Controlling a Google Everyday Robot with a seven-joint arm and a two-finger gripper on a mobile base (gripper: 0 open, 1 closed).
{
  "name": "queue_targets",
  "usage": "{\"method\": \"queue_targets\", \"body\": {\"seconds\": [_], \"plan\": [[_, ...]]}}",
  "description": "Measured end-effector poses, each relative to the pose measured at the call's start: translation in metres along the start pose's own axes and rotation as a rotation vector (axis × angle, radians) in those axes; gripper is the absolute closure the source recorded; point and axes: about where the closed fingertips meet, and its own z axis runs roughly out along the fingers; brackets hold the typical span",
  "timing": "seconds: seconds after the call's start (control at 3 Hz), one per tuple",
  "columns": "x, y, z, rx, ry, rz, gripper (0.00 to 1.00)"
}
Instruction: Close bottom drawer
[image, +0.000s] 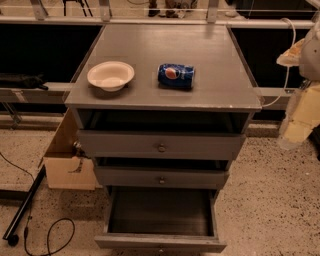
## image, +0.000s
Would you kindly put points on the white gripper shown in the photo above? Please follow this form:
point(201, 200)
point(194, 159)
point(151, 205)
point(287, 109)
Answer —
point(310, 60)

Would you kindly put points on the grey bottom drawer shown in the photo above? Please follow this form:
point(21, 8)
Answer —
point(161, 219)

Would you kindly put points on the grey drawer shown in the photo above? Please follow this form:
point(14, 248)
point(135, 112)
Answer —
point(160, 145)
point(161, 219)
point(169, 173)

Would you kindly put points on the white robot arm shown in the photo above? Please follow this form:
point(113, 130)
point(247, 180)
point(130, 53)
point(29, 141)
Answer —
point(309, 62)

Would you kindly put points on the grey wooden drawer cabinet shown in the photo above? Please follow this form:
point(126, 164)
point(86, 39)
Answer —
point(221, 101)

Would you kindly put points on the grey top drawer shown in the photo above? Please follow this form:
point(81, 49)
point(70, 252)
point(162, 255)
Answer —
point(160, 145)

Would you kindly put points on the grey middle drawer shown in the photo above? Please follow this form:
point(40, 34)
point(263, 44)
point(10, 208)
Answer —
point(169, 173)

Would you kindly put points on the blue Pepsi can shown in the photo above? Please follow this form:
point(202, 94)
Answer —
point(176, 75)

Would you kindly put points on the white paper bowl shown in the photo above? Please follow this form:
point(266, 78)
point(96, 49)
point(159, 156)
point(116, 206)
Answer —
point(110, 76)

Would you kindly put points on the cardboard box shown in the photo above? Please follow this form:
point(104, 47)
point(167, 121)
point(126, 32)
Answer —
point(66, 165)

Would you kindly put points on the black metal bar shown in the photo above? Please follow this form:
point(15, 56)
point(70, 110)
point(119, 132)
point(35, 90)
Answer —
point(25, 199)

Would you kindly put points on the metal railing frame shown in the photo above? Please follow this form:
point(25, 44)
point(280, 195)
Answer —
point(59, 52)

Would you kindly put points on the black bag on rail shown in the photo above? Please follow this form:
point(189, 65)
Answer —
point(10, 80)

